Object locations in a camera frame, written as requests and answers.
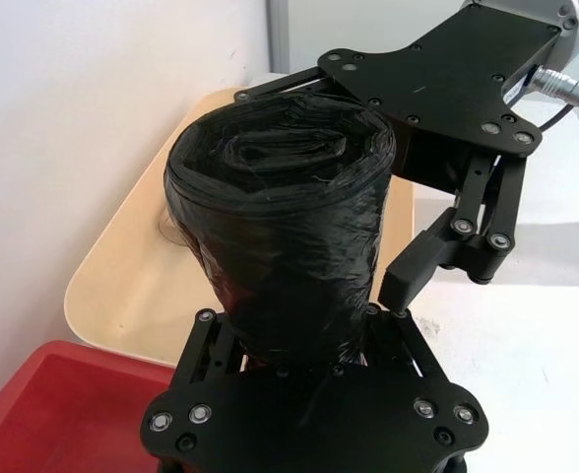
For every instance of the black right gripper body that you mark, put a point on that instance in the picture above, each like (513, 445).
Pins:
(447, 84)

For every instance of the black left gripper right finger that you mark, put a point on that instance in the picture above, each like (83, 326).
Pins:
(407, 345)

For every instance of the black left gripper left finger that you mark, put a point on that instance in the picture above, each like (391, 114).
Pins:
(202, 345)

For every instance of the grey striped post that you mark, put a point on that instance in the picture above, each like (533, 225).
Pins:
(277, 34)

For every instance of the red plastic bin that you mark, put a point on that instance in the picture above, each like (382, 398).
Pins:
(53, 419)

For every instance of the black plastic bag roll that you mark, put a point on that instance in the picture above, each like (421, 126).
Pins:
(279, 217)

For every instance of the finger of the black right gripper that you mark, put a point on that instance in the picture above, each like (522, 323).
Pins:
(289, 84)
(486, 236)

